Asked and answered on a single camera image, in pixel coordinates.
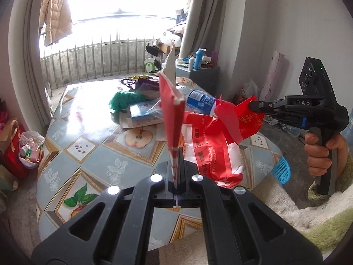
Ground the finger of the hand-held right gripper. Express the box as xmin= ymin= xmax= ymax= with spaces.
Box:
xmin=248 ymin=100 xmax=287 ymax=114
xmin=265 ymin=110 xmax=308 ymax=129

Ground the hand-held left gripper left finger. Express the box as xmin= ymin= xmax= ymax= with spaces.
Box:
xmin=31 ymin=161 xmax=179 ymax=265

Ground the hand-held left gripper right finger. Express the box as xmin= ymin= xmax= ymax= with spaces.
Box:
xmin=179 ymin=147 xmax=324 ymax=265

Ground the blue plastic basket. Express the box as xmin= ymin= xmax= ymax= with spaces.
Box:
xmin=270 ymin=156 xmax=291 ymax=184

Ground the red white plastic bag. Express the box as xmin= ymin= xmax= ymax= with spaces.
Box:
xmin=180 ymin=94 xmax=265 ymax=189

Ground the blue label plastic bottle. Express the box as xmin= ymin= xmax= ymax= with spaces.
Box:
xmin=186 ymin=90 xmax=217 ymax=115

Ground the torn red paper packet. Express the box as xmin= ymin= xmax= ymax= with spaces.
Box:
xmin=158 ymin=40 xmax=186 ymax=191

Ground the blue white carton box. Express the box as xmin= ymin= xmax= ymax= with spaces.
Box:
xmin=126 ymin=101 xmax=166 ymax=129

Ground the person's right hand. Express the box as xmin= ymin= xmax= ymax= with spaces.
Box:
xmin=305 ymin=132 xmax=348 ymax=178

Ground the pink wrapped roll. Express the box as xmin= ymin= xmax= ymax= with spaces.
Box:
xmin=262 ymin=50 xmax=286 ymax=102

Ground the grey cabinet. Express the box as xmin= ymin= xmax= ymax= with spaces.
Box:
xmin=175 ymin=65 xmax=221 ymax=94

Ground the green plastic bag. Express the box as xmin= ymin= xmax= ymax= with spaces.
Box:
xmin=108 ymin=91 xmax=146 ymax=114

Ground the fruit print tablecloth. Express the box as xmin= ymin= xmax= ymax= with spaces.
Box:
xmin=36 ymin=74 xmax=284 ymax=254

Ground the grey curtain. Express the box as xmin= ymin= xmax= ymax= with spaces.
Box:
xmin=179 ymin=0 xmax=229 ymax=61
xmin=23 ymin=0 xmax=56 ymax=127

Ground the purple foil snack bag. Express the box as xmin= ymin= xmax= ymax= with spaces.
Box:
xmin=120 ymin=75 xmax=162 ymax=100

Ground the cardboard box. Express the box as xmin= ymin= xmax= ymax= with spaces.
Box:
xmin=160 ymin=40 xmax=180 ymax=55

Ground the green white container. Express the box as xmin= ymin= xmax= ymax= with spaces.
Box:
xmin=144 ymin=58 xmax=158 ymax=74

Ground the white bag of wrappers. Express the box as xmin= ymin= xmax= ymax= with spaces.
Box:
xmin=19 ymin=131 xmax=45 ymax=169

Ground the metal balcony railing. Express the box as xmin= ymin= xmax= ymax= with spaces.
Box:
xmin=40 ymin=8 xmax=177 ymax=90

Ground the red gift bag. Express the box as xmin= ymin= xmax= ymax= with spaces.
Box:
xmin=0 ymin=120 xmax=28 ymax=180

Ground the beige padded jacket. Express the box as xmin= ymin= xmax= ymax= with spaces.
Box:
xmin=39 ymin=0 xmax=73 ymax=47

